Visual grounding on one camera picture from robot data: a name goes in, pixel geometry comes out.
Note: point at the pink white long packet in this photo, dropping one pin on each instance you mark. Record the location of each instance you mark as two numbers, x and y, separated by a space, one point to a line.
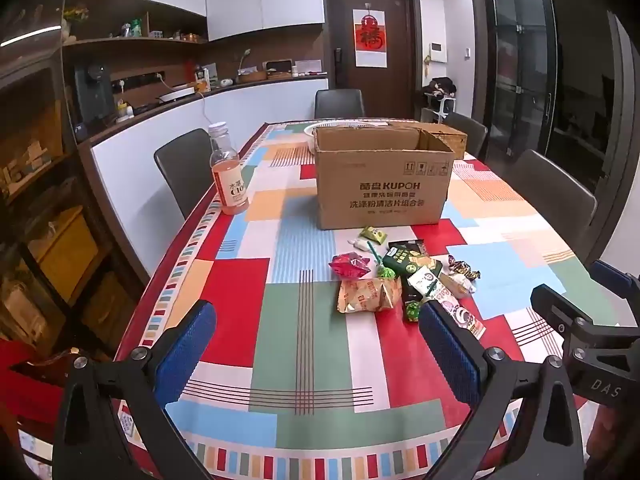
465 317

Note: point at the white wall intercom panel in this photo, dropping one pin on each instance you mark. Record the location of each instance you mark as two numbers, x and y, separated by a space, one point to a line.
438 53

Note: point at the black snack packet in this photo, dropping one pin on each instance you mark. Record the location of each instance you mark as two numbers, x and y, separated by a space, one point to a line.
422 280

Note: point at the white red door poster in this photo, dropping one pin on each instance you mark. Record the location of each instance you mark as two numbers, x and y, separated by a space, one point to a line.
370 37

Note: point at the black wall socket strip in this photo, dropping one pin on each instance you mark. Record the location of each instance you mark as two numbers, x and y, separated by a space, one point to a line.
137 82

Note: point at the green lollipop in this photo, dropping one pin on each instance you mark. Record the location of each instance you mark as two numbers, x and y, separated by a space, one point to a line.
386 272

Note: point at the yellow storage bin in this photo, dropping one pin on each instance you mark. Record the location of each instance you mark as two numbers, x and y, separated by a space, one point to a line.
65 250

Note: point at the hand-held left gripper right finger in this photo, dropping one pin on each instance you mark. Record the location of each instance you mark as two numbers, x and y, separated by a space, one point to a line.
447 355

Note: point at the white sideboard counter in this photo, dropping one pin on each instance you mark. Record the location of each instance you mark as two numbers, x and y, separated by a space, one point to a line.
280 102

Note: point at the tan white snack packet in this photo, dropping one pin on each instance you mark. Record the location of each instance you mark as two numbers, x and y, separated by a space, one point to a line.
457 285

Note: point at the small green candy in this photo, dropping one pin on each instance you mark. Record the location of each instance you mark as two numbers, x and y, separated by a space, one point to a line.
412 311

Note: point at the clear bottle with orange label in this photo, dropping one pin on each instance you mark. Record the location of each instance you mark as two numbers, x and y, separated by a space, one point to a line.
230 185

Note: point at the white stool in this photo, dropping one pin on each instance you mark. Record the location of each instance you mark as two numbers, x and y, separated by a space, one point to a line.
445 107

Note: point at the orange bread packet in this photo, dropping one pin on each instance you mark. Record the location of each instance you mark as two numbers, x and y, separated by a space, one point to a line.
367 295

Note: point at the brown cardboard box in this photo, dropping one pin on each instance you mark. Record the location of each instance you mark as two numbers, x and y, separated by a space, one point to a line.
380 190

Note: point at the dark grey dining chair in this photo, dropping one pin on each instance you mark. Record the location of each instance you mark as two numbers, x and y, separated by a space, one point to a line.
340 102
467 132
185 170
555 200

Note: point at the dark candy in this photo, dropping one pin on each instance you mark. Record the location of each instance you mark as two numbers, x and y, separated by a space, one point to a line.
454 261
469 274

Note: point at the black door lock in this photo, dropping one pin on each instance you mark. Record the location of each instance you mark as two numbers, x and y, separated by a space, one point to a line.
338 62

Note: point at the light green candy packet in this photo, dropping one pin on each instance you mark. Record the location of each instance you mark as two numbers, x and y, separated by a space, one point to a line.
374 235

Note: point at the red foil snack packet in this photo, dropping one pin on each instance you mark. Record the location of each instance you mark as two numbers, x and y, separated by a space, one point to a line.
349 266

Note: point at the wooden wall shelf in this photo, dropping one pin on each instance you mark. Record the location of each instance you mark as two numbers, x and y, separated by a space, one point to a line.
125 40

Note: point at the white fruit basket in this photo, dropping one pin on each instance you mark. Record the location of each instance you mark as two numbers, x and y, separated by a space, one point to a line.
309 132

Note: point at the dark storage shelf unit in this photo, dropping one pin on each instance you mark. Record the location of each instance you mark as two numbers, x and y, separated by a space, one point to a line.
45 185

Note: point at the dark green snack bag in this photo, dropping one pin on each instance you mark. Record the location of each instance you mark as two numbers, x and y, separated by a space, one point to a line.
407 255

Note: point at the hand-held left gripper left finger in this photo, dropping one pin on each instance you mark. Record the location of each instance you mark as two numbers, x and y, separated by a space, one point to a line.
187 345

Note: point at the orange white carton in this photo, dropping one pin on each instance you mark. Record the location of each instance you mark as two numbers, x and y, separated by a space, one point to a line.
201 80

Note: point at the black water dispenser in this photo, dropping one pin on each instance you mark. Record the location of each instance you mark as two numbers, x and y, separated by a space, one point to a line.
94 92

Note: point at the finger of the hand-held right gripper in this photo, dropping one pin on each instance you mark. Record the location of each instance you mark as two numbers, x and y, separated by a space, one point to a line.
555 307
615 276

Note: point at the colourful patchwork tablecloth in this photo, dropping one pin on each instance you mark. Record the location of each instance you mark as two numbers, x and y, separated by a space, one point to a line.
300 260

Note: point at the black framed glass door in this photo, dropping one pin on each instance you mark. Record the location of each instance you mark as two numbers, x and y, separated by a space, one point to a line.
525 85

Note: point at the dark brown door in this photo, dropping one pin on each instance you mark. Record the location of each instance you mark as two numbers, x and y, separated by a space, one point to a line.
395 35

